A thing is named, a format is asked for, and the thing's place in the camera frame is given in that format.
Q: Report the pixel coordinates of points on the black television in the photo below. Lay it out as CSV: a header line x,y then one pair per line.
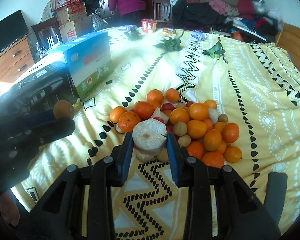
x,y
12,28

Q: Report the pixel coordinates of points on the brown longan fruit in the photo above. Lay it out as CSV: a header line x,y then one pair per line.
x,y
63,109

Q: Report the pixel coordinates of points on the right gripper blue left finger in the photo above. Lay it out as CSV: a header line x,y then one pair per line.
x,y
122,156

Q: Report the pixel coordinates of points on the wooden headboard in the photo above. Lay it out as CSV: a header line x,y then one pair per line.
x,y
289,39

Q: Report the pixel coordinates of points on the blue tissue pack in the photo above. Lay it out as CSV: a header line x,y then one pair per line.
x,y
198,35

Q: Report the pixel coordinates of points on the wooden dresser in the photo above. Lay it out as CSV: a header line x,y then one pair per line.
x,y
15,60

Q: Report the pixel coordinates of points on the large orange mandarin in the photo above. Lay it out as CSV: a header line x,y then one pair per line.
x,y
128,121

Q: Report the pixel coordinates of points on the white router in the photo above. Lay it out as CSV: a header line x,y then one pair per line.
x,y
51,42

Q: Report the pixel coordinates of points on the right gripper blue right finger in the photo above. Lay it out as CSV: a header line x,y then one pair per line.
x,y
177,156

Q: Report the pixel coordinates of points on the person's left hand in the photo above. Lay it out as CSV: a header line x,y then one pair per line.
x,y
8,208

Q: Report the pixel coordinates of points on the black shaver box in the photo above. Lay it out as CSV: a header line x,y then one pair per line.
x,y
39,91

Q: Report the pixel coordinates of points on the blue milk carton box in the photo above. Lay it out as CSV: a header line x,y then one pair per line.
x,y
88,59

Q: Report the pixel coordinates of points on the cardboard box red print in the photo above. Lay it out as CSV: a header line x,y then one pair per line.
x,y
75,29

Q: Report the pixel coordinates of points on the white sugarcane chunk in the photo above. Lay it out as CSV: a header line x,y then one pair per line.
x,y
213,115

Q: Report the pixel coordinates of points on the red instant noodle cup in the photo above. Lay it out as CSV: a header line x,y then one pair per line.
x,y
148,25

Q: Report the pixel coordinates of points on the large round sugarcane slice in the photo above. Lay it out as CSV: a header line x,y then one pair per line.
x,y
150,136

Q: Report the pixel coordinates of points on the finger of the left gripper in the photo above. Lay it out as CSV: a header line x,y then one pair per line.
x,y
24,121
47,133

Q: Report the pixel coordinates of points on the green leafy vegetable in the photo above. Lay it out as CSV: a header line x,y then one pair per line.
x,y
215,52
132,33

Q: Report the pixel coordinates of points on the beige sugarcane chunk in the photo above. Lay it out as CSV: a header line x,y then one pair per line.
x,y
144,157

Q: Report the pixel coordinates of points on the snack packet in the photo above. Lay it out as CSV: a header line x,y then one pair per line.
x,y
169,32

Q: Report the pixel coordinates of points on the pile of clothes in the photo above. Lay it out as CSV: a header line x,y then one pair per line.
x,y
249,20

